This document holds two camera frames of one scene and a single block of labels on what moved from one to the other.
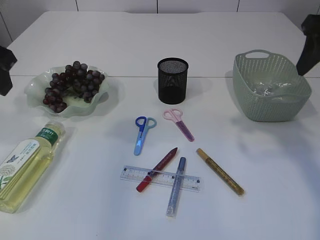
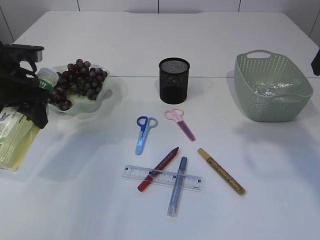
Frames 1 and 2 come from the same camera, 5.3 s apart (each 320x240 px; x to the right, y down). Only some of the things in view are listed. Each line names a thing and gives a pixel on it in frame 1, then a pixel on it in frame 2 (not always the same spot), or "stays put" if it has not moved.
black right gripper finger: (310, 54) → (315, 63)
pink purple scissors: (175, 114) stays put
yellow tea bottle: (24, 165) → (19, 128)
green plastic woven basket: (268, 87) stays put
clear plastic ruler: (162, 178) stays put
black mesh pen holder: (173, 80) stays put
